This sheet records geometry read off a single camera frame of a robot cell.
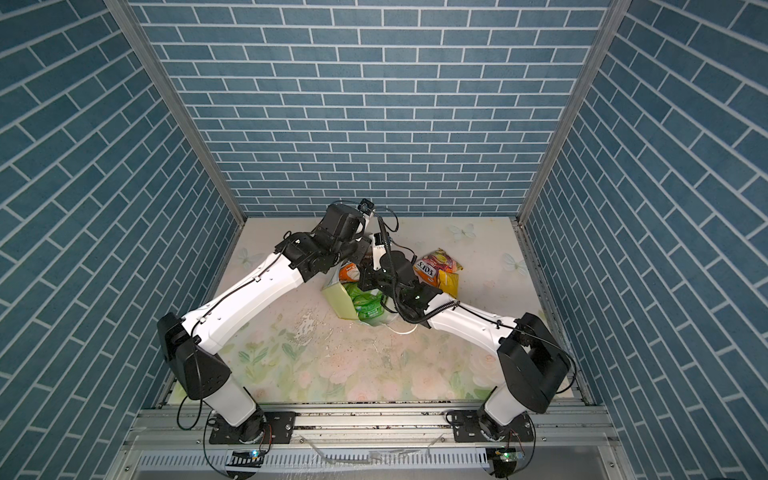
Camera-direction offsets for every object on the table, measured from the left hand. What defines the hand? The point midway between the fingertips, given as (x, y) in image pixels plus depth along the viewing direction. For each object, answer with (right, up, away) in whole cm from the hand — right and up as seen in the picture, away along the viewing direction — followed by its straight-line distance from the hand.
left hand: (361, 235), depth 78 cm
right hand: (-2, -6, +2) cm, 7 cm away
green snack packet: (+2, -18, 0) cm, 19 cm away
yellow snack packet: (+26, -14, +16) cm, 33 cm away
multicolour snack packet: (-4, -10, +3) cm, 11 cm away
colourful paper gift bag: (-5, -16, -7) cm, 18 cm away
